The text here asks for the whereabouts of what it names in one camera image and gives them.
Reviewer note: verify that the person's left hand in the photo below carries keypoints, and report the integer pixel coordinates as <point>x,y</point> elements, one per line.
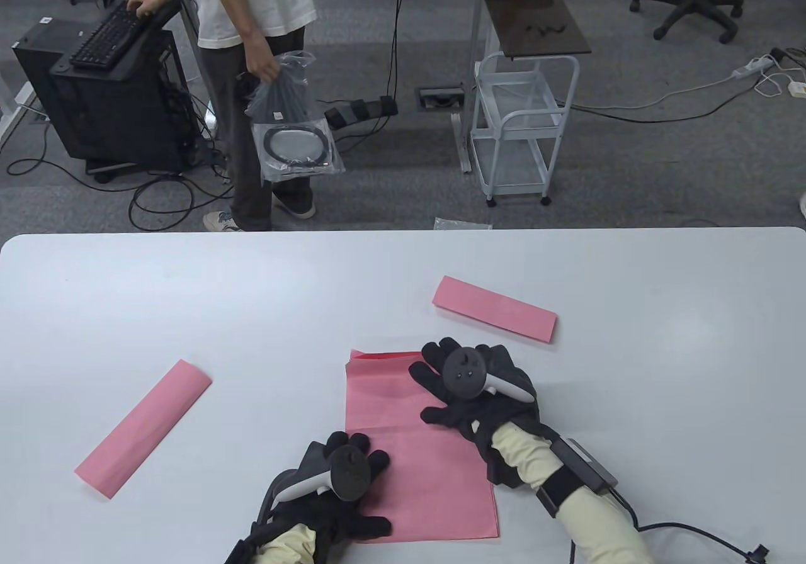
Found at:
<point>340,520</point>

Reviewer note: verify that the person's right hand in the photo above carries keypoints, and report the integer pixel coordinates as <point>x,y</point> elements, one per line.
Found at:
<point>478,413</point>

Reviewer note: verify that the person's left forearm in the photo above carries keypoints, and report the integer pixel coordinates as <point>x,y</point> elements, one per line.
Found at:
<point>286,545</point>

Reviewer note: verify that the person's right forearm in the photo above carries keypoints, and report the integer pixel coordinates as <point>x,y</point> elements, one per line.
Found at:
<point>522,457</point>

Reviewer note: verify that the black white hand controller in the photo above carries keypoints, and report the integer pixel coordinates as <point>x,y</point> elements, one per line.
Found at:
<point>465,372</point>
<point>349,476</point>

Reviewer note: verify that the clear plastic bag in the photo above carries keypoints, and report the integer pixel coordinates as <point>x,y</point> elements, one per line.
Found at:
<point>463,223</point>

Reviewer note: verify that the metal floor socket box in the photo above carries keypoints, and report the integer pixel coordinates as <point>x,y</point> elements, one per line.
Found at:
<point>441,98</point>

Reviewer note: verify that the black foot pedal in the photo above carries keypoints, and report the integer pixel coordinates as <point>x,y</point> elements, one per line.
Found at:
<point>365,109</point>

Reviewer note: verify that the grey plastic bag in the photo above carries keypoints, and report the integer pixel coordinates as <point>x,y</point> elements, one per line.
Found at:
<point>283,95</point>

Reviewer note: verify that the dark brown board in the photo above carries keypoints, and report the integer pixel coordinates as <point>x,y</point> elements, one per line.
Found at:
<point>535,22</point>

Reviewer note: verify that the metal desk leg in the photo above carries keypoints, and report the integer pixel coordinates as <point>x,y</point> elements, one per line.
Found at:
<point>210,117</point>

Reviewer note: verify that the white power strip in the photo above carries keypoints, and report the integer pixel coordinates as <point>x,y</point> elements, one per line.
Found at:
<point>752,67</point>

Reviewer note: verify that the white power adapter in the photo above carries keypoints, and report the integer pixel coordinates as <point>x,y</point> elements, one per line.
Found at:
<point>797,88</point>

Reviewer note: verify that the black computer tower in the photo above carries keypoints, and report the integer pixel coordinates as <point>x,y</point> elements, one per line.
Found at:
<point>119,117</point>

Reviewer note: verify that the black keyboard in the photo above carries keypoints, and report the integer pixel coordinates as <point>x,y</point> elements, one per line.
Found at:
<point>101,41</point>

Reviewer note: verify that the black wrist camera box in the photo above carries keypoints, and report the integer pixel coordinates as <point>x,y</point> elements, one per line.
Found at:
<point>582,466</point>

